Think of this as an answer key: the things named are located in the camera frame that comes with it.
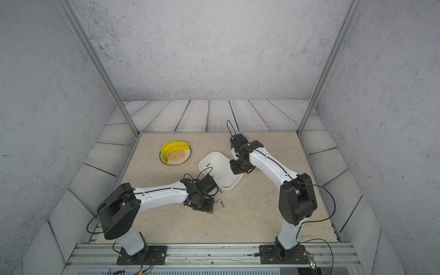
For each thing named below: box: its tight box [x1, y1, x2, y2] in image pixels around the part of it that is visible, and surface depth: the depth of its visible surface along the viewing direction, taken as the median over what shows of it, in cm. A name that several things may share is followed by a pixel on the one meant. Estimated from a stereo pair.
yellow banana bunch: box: [160, 140, 190, 163], surface depth 109 cm
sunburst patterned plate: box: [159, 146, 192, 167], surface depth 110 cm
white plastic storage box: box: [198, 151, 244, 193], surface depth 103 cm
